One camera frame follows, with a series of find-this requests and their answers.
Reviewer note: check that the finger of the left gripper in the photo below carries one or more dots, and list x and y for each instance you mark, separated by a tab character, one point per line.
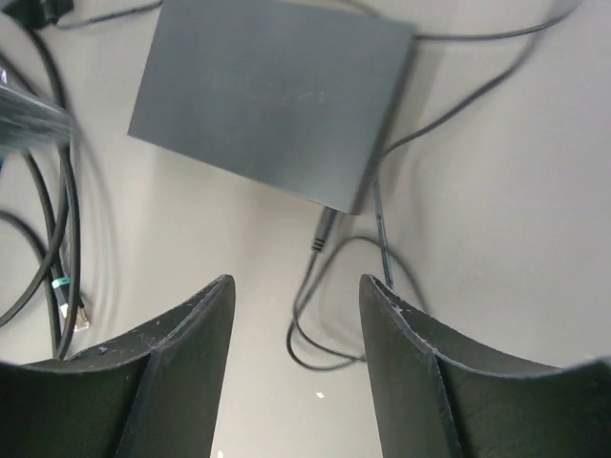
27	121

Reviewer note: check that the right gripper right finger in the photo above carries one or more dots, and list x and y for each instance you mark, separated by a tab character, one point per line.
439	393

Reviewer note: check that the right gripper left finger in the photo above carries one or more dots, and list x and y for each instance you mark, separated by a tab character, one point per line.
153	391

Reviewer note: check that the black network switch box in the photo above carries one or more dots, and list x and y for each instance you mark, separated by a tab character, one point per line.
297	97

